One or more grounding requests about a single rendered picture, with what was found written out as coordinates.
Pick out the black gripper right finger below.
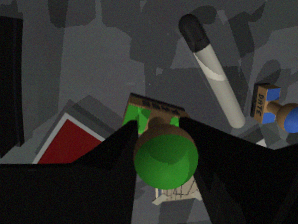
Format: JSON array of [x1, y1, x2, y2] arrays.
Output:
[[180, 117, 298, 224]]

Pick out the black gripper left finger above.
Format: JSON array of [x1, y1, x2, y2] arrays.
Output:
[[0, 120, 138, 224]]

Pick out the grey and black cylinder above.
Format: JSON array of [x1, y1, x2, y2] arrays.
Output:
[[178, 14, 245, 129]]

